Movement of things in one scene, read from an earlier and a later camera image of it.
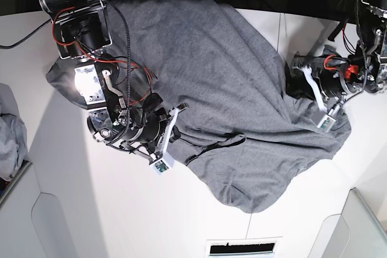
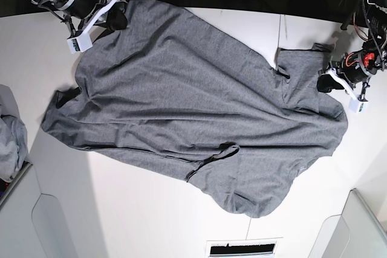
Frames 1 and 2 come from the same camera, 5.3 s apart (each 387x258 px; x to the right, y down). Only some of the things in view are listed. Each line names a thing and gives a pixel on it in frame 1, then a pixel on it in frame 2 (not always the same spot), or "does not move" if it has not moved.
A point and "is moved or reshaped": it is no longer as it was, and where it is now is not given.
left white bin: (31, 222) does not move
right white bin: (358, 232) does not move
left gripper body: (147, 130) -> (82, 5)
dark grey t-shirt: (241, 126) is moved or reshaped
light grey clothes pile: (14, 144) does not move
